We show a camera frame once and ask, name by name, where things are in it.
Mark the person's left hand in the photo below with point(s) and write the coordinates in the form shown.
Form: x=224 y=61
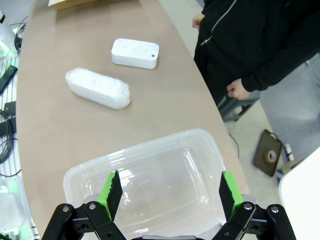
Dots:
x=238 y=90

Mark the person's left forearm black sleeve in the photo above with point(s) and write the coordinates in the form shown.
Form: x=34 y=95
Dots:
x=275 y=75

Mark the grey metal stool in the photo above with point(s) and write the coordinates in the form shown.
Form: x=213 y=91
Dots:
x=237 y=107

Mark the black flat board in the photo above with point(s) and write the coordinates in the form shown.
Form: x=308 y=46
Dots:
x=262 y=150

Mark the bubble clock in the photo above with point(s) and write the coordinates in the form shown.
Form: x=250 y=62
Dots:
x=97 y=87

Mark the clear plastic container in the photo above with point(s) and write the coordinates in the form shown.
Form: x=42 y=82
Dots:
x=162 y=175

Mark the person's right hand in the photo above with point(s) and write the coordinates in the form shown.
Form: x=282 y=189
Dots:
x=198 y=20

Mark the white table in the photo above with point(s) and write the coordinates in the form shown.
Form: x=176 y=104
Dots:
x=305 y=200

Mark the brown tape roll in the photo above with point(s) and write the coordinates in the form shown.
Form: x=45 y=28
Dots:
x=267 y=157

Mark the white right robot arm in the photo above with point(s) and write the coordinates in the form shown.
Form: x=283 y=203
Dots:
x=10 y=207

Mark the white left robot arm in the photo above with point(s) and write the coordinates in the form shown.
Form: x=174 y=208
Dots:
x=5 y=35

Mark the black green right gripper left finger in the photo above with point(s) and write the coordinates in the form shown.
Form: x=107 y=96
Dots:
x=113 y=195

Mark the white power strip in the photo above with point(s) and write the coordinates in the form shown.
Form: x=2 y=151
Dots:
x=135 y=52

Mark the open brown cardboard box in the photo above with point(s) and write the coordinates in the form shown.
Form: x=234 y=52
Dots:
x=70 y=3

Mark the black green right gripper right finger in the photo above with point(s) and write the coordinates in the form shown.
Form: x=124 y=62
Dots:
x=227 y=195

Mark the person in black jacket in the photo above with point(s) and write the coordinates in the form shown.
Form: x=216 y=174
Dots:
x=237 y=37

